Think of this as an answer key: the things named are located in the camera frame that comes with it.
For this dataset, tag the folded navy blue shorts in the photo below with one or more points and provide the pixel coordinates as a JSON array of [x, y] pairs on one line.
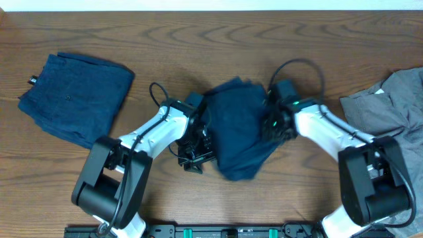
[[76, 98]]

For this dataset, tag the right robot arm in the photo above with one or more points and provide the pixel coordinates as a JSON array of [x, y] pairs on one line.
[[374, 180]]

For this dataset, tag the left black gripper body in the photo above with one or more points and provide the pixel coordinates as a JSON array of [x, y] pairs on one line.
[[195, 150]]

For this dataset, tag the grey shorts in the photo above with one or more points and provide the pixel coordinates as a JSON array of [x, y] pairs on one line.
[[393, 107]]

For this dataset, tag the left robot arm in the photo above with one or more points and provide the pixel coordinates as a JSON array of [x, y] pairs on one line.
[[111, 184]]

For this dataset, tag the navy blue shorts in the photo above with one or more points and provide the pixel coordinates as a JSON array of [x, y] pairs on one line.
[[234, 114], [76, 98]]

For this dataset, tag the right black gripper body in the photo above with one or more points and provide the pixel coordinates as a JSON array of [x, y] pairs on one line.
[[273, 130]]

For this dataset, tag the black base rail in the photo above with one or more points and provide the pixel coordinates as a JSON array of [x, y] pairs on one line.
[[289, 230]]

